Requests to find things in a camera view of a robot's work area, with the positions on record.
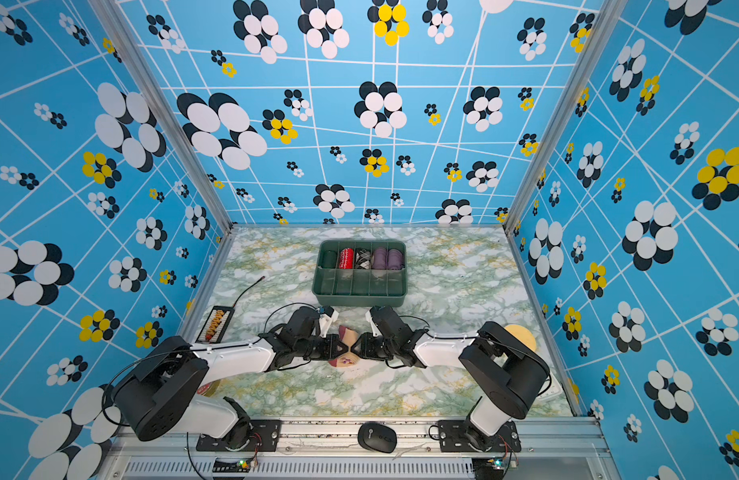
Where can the black tray with skewers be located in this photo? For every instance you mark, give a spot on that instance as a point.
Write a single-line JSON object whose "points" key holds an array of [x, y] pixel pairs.
{"points": [[219, 318]]}

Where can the dark green rolled sock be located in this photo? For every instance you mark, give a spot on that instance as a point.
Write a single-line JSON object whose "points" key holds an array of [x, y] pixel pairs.
{"points": [[329, 259]]}

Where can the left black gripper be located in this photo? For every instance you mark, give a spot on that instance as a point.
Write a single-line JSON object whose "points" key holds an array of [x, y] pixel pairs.
{"points": [[332, 341]]}

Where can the yellow round sponge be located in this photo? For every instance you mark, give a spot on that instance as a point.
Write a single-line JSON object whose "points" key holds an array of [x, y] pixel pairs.
{"points": [[521, 338]]}

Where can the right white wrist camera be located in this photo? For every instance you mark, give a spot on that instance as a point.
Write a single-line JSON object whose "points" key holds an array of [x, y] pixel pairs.
{"points": [[371, 322]]}

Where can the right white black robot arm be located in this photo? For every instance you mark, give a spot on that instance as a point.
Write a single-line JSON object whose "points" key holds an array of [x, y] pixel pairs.
{"points": [[509, 373]]}

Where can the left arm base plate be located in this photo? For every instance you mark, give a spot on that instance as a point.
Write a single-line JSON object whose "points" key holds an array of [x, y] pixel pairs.
{"points": [[259, 435]]}

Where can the right green circuit board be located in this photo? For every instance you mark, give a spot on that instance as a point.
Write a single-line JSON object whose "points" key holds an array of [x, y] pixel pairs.
{"points": [[489, 468]]}

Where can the red rolled sock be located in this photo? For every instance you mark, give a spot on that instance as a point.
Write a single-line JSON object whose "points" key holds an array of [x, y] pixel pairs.
{"points": [[345, 259]]}

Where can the black white argyle rolled sock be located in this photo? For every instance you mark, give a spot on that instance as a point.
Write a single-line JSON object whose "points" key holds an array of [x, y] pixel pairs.
{"points": [[363, 258]]}

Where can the green circuit board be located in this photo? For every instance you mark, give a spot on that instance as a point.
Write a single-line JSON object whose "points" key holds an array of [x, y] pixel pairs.
{"points": [[227, 466], [489, 468]]}

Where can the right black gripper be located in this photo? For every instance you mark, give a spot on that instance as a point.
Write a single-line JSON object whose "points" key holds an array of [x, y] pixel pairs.
{"points": [[365, 348]]}

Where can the left green circuit board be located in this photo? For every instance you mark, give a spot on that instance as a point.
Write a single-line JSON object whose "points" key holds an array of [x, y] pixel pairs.
{"points": [[227, 466]]}

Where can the aluminium front rail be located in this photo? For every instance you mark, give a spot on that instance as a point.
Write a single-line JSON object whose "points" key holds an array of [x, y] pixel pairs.
{"points": [[327, 448]]}

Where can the beige purple striped sock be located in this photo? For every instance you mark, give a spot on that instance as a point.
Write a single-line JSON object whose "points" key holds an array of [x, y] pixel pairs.
{"points": [[347, 359]]}

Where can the black computer mouse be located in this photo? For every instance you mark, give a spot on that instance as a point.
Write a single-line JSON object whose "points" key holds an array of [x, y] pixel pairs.
{"points": [[377, 437]]}

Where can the green plastic organizer tray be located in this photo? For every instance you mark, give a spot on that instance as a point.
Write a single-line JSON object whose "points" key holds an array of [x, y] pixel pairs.
{"points": [[360, 288]]}

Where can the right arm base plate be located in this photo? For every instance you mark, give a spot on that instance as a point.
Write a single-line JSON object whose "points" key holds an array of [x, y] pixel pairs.
{"points": [[461, 436]]}

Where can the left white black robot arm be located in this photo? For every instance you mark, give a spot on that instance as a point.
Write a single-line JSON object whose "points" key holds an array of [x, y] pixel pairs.
{"points": [[159, 395]]}

